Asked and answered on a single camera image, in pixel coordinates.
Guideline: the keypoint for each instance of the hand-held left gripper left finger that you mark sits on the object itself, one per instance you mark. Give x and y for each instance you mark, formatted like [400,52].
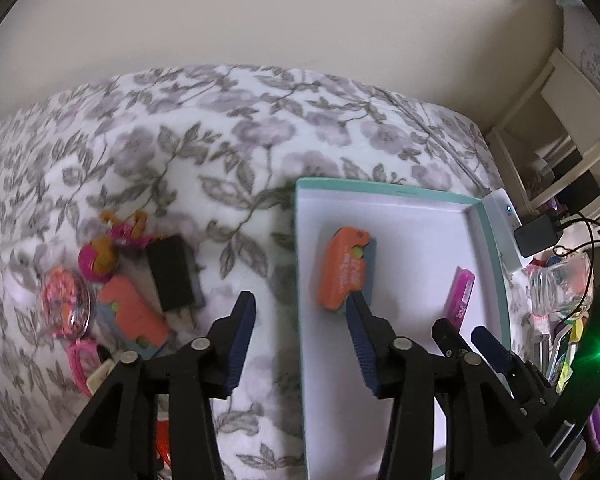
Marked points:
[240,345]

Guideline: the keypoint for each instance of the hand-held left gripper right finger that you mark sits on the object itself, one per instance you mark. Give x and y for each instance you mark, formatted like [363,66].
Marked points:
[362,345]

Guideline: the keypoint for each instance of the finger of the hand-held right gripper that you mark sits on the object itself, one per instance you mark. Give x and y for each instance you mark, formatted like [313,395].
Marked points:
[447,337]
[490,350]

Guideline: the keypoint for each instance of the pink tube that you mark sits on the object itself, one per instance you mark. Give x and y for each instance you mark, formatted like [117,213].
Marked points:
[460,295]

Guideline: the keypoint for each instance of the orange and blue toy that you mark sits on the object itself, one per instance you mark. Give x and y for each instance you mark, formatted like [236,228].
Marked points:
[130,310]
[342,270]

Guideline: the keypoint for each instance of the black plug adapter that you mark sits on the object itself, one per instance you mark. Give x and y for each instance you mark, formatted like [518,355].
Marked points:
[172,280]

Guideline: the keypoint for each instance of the teal shallow tray box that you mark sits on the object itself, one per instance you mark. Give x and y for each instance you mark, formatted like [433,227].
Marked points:
[405,240]

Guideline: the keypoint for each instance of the pink wrist watch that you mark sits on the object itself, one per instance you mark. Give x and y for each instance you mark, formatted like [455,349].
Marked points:
[80,360]

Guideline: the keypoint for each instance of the pink doll toy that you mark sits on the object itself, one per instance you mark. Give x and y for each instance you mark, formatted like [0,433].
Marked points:
[97,260]

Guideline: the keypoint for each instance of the purple object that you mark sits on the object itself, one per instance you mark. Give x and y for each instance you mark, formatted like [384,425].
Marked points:
[596,427]

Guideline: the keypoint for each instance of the clear glass jar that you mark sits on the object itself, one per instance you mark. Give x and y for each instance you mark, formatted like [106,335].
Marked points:
[555,285]

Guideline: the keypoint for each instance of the white power strip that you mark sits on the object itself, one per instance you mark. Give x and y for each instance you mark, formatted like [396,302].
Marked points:
[500,220]

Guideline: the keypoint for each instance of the white wooden shelf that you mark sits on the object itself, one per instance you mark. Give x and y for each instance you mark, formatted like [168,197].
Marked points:
[555,90]

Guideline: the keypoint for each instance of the light blue printed box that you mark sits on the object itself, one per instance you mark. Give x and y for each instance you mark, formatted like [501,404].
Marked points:
[595,60]

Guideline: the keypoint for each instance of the black wall charger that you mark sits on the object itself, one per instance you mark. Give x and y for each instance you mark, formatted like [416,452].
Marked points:
[535,235]

